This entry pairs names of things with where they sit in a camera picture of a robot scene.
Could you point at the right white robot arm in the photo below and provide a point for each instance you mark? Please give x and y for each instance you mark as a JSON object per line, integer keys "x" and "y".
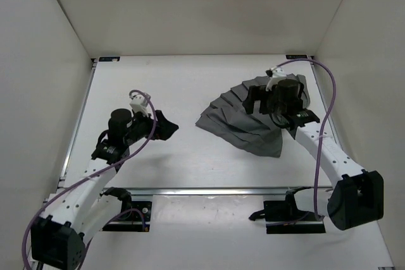
{"x": 356, "y": 196}

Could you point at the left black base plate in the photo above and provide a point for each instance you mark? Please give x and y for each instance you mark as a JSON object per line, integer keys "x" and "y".
{"x": 134, "y": 221}

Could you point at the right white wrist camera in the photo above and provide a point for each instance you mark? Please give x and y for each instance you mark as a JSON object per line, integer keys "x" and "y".
{"x": 275, "y": 74}

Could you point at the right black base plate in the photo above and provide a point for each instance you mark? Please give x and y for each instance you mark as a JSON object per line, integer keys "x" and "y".
{"x": 282, "y": 217}

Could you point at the left blue corner label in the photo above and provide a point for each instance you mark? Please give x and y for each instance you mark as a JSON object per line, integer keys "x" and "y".
{"x": 109, "y": 59}

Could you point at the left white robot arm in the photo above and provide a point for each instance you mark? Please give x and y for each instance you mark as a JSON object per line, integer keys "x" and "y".
{"x": 60, "y": 236}

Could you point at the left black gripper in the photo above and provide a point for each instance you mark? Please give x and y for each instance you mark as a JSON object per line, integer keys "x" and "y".
{"x": 164, "y": 128}

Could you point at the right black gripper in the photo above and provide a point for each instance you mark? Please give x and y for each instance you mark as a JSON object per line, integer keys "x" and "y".
{"x": 257, "y": 93}

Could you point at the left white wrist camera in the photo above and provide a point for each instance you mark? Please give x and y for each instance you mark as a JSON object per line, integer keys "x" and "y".
{"x": 139, "y": 102}

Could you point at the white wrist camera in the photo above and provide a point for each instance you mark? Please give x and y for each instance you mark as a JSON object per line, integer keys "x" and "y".
{"x": 139, "y": 102}
{"x": 275, "y": 74}

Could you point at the grey pleated skirt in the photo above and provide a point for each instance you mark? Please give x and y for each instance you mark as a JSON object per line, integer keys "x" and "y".
{"x": 226, "y": 118}

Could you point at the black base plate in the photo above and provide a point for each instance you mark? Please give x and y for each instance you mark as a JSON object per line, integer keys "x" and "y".
{"x": 134, "y": 221}
{"x": 282, "y": 217}

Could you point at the right blue corner label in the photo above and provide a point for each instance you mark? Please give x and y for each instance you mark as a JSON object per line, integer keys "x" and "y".
{"x": 295, "y": 56}

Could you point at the blue corner label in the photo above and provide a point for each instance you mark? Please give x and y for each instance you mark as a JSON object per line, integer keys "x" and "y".
{"x": 109, "y": 59}
{"x": 295, "y": 56}

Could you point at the aluminium front rail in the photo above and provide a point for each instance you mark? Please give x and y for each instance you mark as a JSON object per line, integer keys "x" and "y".
{"x": 208, "y": 191}

